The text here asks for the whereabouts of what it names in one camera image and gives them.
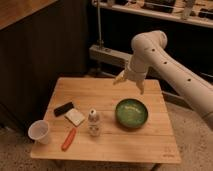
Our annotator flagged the small clear bottle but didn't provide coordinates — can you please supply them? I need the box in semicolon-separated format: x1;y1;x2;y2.
88;109;100;136

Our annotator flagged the metal shelf rack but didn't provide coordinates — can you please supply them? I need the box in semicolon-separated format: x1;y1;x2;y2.
88;0;213;111

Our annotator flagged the dark wooden cabinet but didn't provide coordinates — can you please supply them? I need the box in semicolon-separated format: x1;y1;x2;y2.
0;0;88;133

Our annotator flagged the green bowl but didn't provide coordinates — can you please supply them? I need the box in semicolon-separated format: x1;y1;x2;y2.
115;98;148;129

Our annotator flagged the metal vertical pole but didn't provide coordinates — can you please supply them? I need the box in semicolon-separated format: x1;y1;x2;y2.
97;0;103;49

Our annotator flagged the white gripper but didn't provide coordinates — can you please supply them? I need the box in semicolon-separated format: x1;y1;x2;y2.
113;60;147;94

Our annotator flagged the wooden table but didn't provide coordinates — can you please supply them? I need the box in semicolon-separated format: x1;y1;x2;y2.
31;77;181;164

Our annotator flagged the white square sponge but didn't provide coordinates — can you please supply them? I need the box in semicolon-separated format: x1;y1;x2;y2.
65;109;85;126

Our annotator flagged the orange marker pen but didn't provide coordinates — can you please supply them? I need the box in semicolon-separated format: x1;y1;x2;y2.
61;128;76;151

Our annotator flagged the white plastic cup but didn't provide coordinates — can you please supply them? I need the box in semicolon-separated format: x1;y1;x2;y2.
28;120;51;144

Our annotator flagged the black rectangular block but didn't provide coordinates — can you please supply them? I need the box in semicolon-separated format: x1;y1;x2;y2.
54;102;74;117

